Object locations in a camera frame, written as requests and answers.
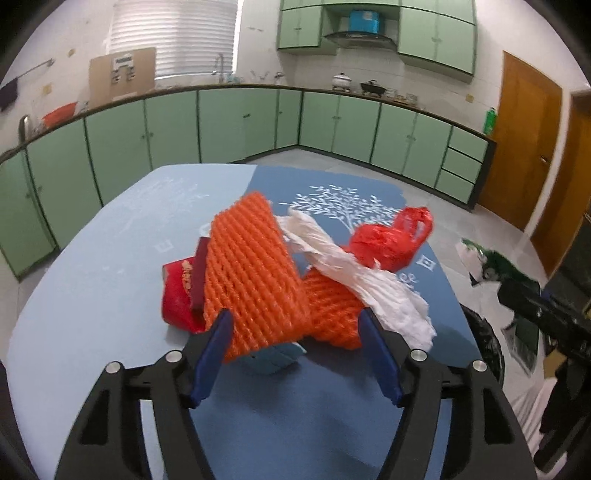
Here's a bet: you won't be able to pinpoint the metal towel rail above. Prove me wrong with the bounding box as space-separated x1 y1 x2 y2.
0 59 55 88

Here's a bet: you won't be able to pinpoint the green wall cabinets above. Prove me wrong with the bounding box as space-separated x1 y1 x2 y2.
277 0 477 84

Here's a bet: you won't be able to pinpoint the small teal box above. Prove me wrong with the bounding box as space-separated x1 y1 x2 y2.
238 342 308 376

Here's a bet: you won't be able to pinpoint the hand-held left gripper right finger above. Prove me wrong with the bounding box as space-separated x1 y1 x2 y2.
358 306 539 480

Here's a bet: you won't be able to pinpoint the red plastic bag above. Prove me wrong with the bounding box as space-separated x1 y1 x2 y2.
348 206 435 273

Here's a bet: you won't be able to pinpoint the red box with gold print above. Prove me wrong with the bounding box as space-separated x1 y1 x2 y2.
161 258 208 334

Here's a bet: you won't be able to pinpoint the cardboard box on counter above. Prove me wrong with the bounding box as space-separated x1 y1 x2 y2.
89 47 157 106

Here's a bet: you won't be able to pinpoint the white striped cloth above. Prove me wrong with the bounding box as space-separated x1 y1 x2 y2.
510 383 555 462

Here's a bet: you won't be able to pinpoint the green base cabinets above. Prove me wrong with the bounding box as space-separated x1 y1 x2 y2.
0 85 497 280

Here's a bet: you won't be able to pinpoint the red basin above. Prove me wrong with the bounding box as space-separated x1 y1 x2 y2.
42 102 77 125

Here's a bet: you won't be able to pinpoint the range hood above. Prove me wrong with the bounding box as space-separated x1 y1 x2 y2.
323 31 398 51

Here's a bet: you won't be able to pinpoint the dark red piece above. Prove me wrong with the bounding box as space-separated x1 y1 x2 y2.
191 237 212 312

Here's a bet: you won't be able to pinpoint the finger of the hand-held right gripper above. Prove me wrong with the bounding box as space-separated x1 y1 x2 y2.
496 279 544 320

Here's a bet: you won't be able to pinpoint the blue box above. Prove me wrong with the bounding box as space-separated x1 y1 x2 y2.
348 10 382 34

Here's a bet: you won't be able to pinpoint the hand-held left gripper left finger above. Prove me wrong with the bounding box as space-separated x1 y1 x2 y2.
54 308 235 480

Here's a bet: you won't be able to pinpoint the white window blind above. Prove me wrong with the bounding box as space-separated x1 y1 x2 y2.
108 0 240 79

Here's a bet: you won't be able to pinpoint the black bin with liner bag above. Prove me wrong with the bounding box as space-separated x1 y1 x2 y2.
462 305 506 384

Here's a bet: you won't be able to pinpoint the orange foam fruit net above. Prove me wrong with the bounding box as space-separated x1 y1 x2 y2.
300 268 370 352
202 191 311 365

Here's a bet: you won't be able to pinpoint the dark towel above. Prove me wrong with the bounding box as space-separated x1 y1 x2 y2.
0 78 19 112

